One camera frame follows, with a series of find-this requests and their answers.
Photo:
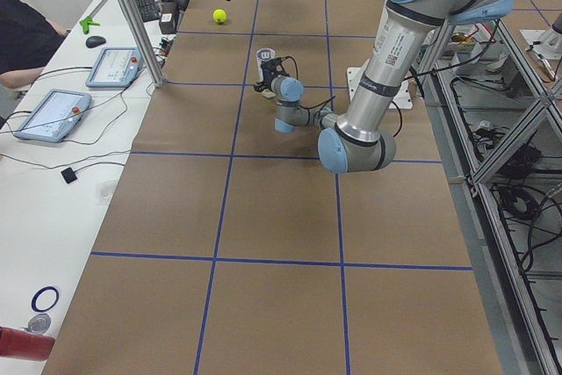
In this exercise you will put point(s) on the teach pendant tablet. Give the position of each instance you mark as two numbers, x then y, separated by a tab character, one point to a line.
115	67
55	117

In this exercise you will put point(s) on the green plastic clamp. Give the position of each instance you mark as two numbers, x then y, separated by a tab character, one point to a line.
86	24

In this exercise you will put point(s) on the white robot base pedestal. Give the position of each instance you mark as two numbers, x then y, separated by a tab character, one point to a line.
401	99

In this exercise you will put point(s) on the aluminium frame post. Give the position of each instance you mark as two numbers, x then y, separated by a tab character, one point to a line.
140	35

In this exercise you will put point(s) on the near teach pendant tablet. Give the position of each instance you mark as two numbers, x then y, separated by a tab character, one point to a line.
55	117

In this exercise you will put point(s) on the small black square puck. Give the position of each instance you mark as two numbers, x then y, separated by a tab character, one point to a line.
69	175

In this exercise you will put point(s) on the tennis ball can holder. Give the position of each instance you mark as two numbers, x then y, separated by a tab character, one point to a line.
264	55

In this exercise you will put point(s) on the far teach pendant tablet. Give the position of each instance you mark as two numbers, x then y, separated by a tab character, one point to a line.
115	67

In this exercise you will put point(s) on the brown paper table cover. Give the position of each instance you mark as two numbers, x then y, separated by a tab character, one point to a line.
228	249

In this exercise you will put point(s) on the black keyboard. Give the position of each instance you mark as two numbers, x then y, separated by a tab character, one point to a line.
148	9

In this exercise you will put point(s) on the far yellow tennis ball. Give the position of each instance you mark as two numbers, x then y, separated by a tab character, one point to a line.
220	17

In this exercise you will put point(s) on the black computer mouse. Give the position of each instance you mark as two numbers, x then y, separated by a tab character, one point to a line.
95	41

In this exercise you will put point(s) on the red cylinder bottle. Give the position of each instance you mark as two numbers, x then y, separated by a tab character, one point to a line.
20	344

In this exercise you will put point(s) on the blue tape roll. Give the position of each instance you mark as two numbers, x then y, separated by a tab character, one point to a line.
45	299

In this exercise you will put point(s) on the seated person in black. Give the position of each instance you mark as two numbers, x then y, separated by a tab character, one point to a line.
29	40

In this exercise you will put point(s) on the black box with label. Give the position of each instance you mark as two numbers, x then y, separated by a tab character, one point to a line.
169	18

